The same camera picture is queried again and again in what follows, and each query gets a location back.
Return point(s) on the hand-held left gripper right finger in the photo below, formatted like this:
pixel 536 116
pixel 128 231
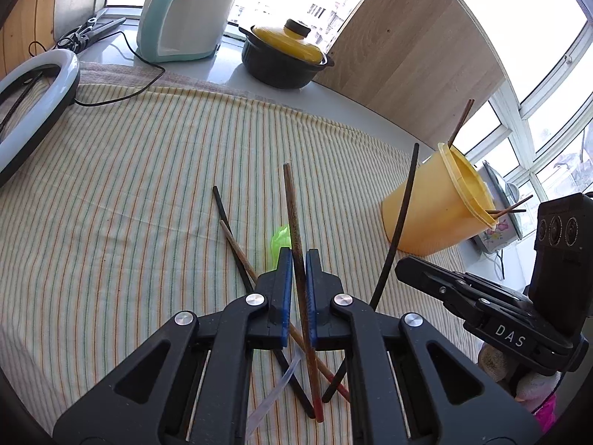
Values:
pixel 311 296

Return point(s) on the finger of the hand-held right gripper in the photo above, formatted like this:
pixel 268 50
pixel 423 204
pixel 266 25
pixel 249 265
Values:
pixel 491 292
pixel 431 287

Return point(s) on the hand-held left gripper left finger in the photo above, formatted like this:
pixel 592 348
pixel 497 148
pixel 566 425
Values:
pixel 285 296

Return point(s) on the green plastic spoon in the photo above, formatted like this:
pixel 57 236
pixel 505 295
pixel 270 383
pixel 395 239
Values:
pixel 279 241

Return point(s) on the clear plastic knife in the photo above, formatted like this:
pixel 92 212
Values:
pixel 289 371

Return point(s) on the yellow plastic container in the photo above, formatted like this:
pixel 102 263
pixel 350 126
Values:
pixel 431 204

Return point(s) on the black chopstick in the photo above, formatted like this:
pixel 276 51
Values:
pixel 224 213
pixel 403 204

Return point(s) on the floral white slow cooker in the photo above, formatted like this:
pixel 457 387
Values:
pixel 495 236

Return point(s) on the striped tablecloth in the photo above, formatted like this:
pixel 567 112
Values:
pixel 139 194

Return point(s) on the black casserole pot yellow lid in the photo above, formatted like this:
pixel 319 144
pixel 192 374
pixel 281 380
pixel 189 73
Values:
pixel 273 65

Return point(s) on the light wood board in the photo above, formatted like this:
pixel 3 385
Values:
pixel 407 46

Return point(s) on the beige plaid cloth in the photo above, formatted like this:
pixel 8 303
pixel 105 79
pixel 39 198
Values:
pixel 116 74

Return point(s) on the white teal electric cooker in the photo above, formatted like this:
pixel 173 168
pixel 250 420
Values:
pixel 194 18

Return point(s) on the black folded tripod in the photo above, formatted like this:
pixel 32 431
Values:
pixel 99 28

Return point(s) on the wooden slat board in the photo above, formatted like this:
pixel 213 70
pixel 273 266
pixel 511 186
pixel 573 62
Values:
pixel 28 18

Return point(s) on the white window frame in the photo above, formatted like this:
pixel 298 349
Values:
pixel 507 111

